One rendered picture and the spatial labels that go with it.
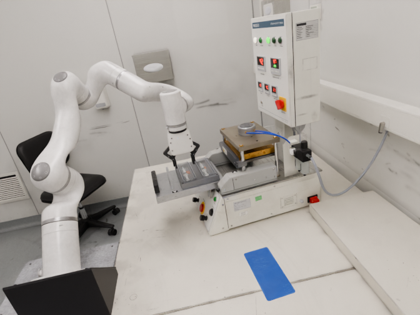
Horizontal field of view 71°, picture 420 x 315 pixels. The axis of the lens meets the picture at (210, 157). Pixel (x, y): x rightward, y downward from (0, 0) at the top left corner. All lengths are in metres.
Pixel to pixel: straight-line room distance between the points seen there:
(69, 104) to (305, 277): 1.10
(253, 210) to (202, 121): 1.71
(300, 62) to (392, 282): 0.78
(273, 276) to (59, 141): 0.94
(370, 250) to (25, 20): 2.78
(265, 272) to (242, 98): 2.03
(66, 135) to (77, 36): 1.64
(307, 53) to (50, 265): 1.16
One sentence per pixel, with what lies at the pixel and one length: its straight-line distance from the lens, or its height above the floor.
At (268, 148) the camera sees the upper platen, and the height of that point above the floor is 1.06.
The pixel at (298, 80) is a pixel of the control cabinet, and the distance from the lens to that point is 1.19.
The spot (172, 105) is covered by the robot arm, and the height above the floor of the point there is 1.31.
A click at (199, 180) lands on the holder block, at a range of 1.23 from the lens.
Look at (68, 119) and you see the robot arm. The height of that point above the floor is 1.31.
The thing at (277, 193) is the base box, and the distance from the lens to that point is 1.30.
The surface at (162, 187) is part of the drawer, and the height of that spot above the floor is 0.97.
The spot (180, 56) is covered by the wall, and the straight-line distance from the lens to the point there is 2.75.
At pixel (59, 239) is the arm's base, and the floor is 0.98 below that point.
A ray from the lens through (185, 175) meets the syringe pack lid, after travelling 1.27.
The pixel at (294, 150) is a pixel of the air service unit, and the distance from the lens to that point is 1.19.
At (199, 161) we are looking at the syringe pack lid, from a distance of 1.37.
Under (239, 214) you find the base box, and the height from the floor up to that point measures 0.82.
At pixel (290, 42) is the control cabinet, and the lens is 1.15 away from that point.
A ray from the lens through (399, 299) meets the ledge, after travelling 1.06.
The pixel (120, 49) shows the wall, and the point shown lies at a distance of 2.77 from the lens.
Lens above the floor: 1.57
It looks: 24 degrees down
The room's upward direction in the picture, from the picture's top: 9 degrees counter-clockwise
